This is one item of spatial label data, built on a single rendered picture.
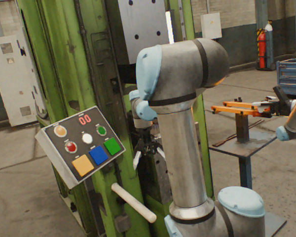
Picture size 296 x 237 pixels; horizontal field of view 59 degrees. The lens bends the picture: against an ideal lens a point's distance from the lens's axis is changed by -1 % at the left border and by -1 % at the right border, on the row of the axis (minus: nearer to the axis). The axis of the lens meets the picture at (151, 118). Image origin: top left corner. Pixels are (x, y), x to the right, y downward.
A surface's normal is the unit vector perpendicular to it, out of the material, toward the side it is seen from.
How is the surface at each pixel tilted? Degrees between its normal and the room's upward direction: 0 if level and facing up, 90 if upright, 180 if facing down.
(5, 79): 90
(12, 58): 90
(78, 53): 90
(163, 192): 90
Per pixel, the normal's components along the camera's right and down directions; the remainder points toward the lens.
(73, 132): 0.65, -0.46
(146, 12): 0.54, 0.15
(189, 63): 0.22, 0.04
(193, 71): 0.28, 0.37
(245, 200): -0.04, -0.97
